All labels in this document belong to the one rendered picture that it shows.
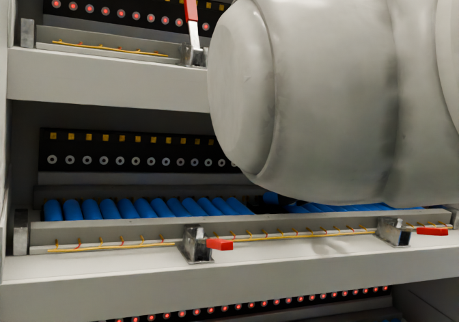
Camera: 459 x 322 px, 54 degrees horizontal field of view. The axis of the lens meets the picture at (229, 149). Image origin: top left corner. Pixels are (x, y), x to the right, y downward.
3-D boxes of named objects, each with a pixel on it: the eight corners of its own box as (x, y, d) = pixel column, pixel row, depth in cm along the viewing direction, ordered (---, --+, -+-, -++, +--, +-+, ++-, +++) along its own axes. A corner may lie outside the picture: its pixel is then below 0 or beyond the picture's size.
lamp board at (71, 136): (383, 175, 77) (389, 144, 76) (37, 171, 54) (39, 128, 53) (380, 173, 77) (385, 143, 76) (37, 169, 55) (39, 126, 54)
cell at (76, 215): (78, 213, 53) (85, 236, 47) (62, 214, 52) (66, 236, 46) (79, 199, 53) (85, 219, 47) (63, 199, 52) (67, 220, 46)
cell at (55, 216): (60, 214, 52) (63, 236, 46) (43, 215, 51) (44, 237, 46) (61, 199, 52) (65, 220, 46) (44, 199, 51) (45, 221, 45)
